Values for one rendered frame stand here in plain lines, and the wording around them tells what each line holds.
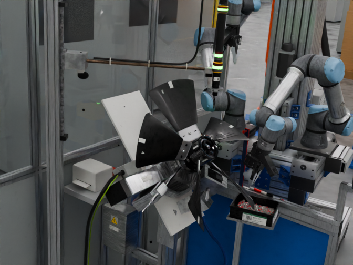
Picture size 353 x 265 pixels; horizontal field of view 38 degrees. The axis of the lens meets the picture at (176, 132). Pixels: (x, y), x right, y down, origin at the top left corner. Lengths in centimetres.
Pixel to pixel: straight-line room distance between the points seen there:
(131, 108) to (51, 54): 46
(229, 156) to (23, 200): 118
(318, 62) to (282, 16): 59
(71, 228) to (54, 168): 54
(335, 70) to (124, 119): 103
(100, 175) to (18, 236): 49
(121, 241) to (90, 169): 39
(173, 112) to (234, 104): 80
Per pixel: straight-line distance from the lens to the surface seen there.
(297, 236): 275
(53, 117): 238
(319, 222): 265
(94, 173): 259
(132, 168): 220
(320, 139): 298
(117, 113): 241
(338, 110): 280
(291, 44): 304
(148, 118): 210
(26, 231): 270
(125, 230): 251
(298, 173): 292
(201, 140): 225
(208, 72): 228
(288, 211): 269
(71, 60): 230
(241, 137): 253
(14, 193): 256
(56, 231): 263
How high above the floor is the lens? 201
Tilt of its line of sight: 19 degrees down
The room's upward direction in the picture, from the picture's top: 4 degrees clockwise
